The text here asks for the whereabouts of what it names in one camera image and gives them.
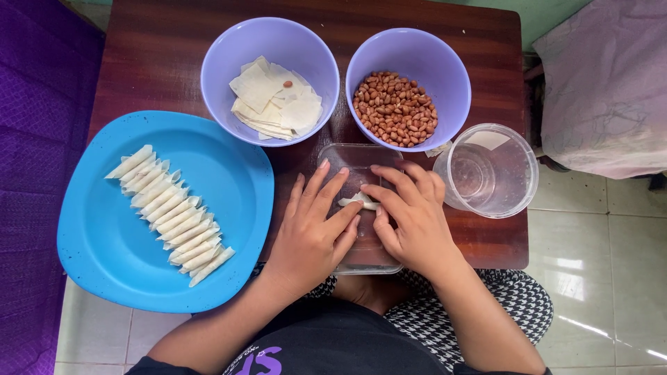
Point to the half-rolled white pastry wrapper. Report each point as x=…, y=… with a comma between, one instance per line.
x=357, y=198

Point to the person's black shirt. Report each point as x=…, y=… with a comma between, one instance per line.
x=333, y=343

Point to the clear round plastic container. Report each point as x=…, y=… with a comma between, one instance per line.
x=490, y=177

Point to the white pastry sheet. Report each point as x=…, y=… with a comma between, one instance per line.
x=487, y=139

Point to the lilac bowl with wrappers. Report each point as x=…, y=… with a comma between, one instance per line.
x=271, y=41

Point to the row of rolled pastry sticks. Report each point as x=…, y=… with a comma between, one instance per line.
x=172, y=216

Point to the lilac bowl with peanuts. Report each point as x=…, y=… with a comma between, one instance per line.
x=411, y=52

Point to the pale pink cloth-covered furniture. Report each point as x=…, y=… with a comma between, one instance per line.
x=609, y=83

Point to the person's houndstooth trousers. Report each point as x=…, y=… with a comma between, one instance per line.
x=500, y=307

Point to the purple fabric sofa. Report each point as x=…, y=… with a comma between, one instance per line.
x=36, y=156

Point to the pile of square pastry sheets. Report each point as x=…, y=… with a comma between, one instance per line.
x=260, y=93

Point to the heap of brown peanuts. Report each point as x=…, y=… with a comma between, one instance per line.
x=396, y=109

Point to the person's bare foot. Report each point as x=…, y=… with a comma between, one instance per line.
x=370, y=291

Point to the blue plastic plate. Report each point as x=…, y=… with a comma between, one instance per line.
x=104, y=245

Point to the clear rectangular plastic tray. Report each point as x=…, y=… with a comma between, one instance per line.
x=359, y=155

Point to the small white pastry scrap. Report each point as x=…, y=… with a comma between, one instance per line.
x=436, y=150

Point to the person's right hand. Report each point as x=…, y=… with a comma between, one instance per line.
x=419, y=229

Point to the person's left hand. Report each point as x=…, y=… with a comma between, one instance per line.
x=305, y=245

